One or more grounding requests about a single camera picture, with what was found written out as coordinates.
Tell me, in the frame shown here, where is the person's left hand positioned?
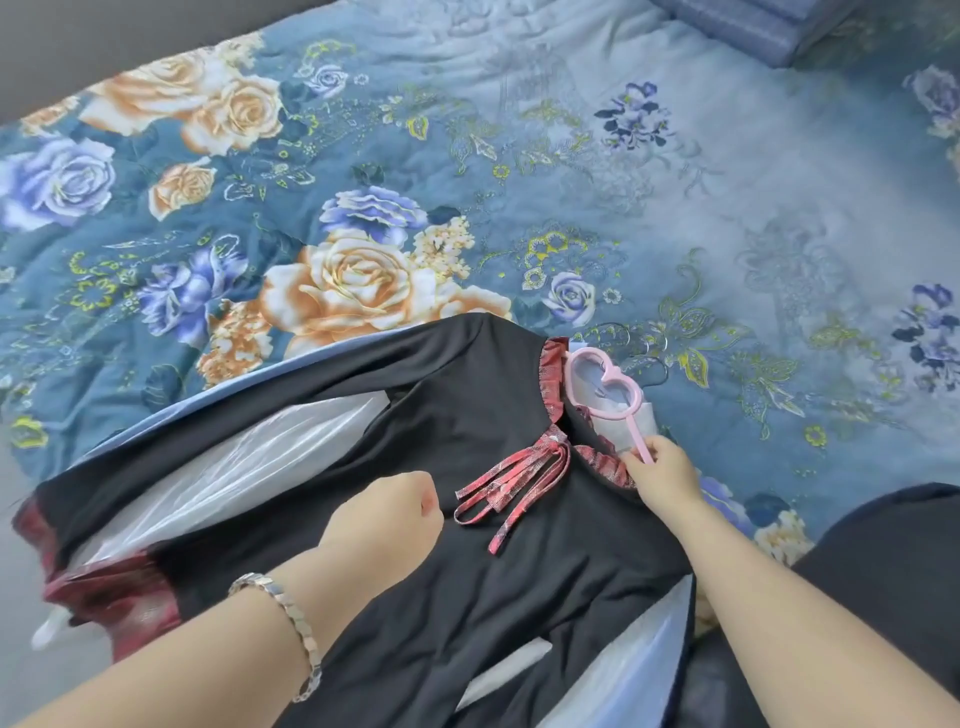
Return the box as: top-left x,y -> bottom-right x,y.
318,470 -> 445,601

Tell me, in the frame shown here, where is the person's right hand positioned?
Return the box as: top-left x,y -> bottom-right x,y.
622,434 -> 706,528

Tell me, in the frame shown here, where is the pink heart hanger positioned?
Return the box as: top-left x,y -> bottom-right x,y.
562,346 -> 655,466

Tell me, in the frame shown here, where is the light blue shirt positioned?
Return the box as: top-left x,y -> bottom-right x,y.
67,322 -> 695,728

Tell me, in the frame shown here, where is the person's left forearm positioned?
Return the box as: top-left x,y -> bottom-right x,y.
14,539 -> 391,728

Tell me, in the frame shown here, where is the person's right forearm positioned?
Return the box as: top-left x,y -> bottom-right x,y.
659,498 -> 960,728

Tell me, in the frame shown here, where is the blue floral bed quilt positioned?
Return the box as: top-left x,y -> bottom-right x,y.
0,0 -> 960,571

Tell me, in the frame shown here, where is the silver link bracelet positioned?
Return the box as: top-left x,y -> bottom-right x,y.
228,572 -> 324,704

